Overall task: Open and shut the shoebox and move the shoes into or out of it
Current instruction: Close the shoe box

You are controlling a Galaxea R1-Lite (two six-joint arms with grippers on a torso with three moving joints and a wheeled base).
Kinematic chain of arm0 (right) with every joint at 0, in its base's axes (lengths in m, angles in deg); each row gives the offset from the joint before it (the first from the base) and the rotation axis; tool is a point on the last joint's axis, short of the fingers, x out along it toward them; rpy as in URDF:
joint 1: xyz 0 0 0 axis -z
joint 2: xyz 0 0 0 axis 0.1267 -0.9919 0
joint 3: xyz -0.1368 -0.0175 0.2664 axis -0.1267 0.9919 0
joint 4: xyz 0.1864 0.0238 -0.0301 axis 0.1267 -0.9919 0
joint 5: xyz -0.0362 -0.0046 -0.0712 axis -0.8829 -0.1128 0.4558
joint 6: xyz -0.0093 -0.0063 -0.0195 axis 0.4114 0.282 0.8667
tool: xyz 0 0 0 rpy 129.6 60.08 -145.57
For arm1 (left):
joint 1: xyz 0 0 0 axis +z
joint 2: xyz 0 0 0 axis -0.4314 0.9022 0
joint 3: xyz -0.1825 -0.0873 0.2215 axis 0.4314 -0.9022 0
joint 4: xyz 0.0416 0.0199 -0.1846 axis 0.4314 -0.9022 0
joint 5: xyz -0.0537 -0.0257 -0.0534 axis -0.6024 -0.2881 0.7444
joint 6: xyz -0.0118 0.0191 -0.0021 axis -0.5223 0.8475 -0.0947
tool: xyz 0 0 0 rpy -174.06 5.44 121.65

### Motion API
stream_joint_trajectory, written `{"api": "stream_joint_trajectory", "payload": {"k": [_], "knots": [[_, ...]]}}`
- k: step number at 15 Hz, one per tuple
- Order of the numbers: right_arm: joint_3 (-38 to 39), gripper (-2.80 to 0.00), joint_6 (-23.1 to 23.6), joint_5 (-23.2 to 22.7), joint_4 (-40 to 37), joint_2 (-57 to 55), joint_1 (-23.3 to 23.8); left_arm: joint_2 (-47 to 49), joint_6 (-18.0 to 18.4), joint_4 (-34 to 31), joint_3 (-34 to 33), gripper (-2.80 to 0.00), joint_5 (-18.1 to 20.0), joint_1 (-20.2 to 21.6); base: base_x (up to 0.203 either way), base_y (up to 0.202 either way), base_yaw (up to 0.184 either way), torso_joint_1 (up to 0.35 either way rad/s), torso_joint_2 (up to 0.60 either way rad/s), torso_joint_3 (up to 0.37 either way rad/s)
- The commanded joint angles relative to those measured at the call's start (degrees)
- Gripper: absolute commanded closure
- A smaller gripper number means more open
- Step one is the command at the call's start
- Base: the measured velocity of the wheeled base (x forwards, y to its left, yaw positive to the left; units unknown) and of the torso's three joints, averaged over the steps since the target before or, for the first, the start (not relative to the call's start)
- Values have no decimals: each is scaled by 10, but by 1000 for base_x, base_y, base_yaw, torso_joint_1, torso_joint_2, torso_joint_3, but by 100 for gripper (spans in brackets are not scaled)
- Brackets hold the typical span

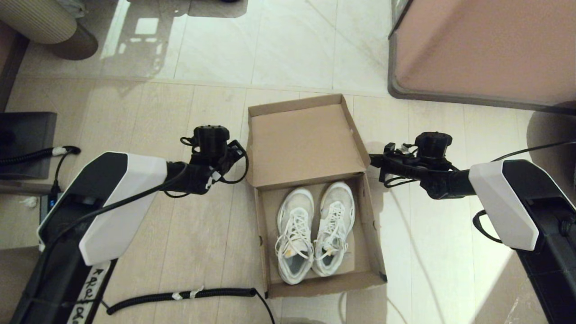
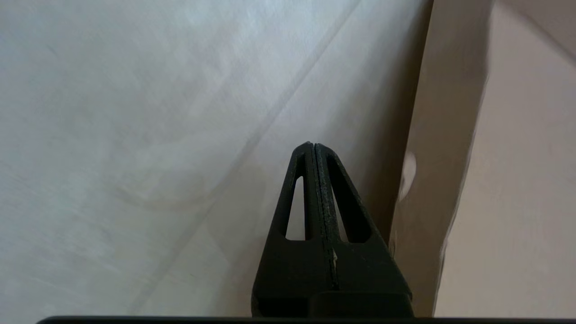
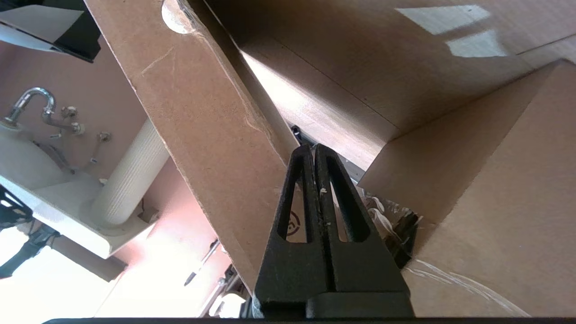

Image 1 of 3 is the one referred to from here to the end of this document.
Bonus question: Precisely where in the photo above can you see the brown cardboard shoe box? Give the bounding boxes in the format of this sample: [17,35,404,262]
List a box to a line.
[245,93,388,299]

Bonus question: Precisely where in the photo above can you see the white mesh sneaker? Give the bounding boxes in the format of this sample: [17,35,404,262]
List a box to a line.
[275,188,315,285]
[311,181,356,277]

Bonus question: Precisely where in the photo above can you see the grey power supply box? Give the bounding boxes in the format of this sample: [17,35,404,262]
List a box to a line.
[40,193,62,222]

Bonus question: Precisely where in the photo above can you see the pink cabinet with grey base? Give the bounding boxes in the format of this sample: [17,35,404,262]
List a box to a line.
[387,0,576,113]

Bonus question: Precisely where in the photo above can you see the crumpled clear plastic sheet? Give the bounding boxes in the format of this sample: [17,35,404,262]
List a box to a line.
[504,288,540,324]

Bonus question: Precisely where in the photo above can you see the dark grey square platform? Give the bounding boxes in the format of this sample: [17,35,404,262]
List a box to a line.
[0,112,58,180]

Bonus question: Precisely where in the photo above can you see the brown wooden bar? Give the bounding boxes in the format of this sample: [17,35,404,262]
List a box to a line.
[0,181,57,196]

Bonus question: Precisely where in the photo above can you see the grey crumpled cloth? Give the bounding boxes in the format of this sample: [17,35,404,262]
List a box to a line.
[56,0,87,19]

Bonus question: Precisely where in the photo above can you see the beige ribbed round pouf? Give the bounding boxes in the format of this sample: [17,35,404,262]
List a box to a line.
[0,0,99,61]

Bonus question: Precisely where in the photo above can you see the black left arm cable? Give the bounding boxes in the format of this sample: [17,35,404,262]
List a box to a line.
[163,137,249,198]

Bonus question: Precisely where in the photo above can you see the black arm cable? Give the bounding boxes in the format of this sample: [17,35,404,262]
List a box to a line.
[472,140,576,244]
[163,137,249,198]

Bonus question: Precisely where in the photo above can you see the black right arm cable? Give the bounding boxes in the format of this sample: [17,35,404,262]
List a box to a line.
[472,140,576,244]

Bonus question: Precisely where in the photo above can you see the black corrugated cable conduit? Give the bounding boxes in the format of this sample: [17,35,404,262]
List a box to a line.
[107,288,276,324]
[0,146,81,167]

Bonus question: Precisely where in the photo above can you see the short black plug cable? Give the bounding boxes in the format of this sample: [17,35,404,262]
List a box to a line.
[52,152,73,195]

